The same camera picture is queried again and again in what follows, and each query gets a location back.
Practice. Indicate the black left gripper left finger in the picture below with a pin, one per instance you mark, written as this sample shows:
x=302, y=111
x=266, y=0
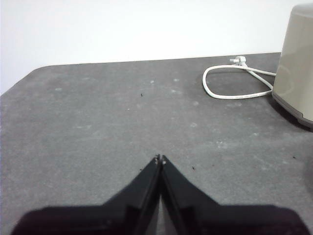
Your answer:
x=117, y=218

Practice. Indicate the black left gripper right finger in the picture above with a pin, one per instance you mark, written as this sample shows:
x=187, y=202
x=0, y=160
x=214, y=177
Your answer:
x=207, y=218

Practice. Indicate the beige metal toaster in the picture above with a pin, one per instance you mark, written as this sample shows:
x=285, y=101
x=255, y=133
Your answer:
x=296, y=61

